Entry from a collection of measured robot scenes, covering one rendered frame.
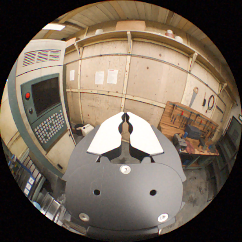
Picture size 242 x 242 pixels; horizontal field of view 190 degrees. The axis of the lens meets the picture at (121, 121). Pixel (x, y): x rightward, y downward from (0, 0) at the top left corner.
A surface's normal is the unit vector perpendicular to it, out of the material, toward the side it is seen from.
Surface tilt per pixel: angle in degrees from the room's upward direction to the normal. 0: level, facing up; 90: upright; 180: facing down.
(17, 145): 90
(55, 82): 90
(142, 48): 91
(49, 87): 90
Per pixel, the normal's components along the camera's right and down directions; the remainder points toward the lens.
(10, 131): 0.97, 0.21
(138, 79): -0.28, 0.49
